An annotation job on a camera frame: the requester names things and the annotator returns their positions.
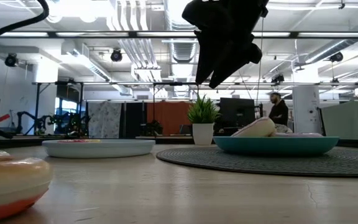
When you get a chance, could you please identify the black background robot arms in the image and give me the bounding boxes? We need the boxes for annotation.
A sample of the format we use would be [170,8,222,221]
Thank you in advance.
[16,110,90,138]

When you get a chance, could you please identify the large orange frosted toy donut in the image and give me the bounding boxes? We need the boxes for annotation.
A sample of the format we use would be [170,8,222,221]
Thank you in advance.
[0,155,55,222]

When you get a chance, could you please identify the teal bowl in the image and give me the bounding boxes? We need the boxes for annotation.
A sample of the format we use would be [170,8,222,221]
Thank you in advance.
[213,136,341,157]

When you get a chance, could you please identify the round dark woven placemat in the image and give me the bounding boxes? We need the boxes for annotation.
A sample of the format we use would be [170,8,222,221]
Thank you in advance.
[155,145,358,179]

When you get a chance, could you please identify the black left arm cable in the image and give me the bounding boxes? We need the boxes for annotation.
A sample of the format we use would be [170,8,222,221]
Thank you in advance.
[0,0,50,50]

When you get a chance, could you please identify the standing person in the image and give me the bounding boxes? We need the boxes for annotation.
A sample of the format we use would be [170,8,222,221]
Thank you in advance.
[268,91,290,126]

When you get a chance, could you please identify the white pillar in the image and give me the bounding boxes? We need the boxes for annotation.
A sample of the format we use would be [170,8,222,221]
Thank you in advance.
[291,85,322,137]

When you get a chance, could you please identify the grey patterned curtain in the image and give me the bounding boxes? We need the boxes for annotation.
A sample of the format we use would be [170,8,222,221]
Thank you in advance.
[88,101,122,139]

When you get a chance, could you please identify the black overhead frame bar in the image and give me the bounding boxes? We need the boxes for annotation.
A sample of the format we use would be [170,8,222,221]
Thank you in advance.
[0,30,358,40]

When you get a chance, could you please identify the pale blue plate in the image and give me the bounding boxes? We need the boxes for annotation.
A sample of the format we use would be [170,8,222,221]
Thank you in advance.
[41,138,157,159]

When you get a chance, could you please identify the grey green partition panel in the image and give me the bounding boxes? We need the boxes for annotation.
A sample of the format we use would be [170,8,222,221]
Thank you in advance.
[319,100,358,141]

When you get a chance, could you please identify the cream toy donut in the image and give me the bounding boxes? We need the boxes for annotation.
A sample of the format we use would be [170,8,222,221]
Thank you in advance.
[230,116,277,138]

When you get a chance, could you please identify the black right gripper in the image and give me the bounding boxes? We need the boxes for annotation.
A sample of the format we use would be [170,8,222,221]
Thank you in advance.
[181,0,270,90]

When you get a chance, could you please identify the green plant in white pot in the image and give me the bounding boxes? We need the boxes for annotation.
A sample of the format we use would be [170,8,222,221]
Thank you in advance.
[186,94,223,146]

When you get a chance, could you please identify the black monitor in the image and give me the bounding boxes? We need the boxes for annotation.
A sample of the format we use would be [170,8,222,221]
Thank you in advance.
[218,97,257,129]

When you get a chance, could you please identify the orange curtain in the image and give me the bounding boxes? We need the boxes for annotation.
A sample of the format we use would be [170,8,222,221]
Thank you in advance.
[145,101,193,136]

